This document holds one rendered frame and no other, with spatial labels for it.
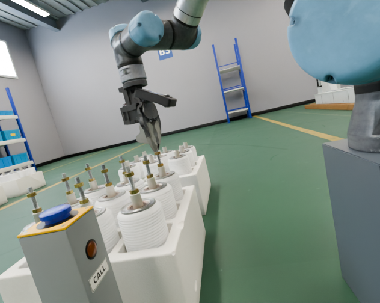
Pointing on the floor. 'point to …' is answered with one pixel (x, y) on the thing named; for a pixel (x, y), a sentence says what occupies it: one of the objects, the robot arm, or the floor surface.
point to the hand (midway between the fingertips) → (157, 146)
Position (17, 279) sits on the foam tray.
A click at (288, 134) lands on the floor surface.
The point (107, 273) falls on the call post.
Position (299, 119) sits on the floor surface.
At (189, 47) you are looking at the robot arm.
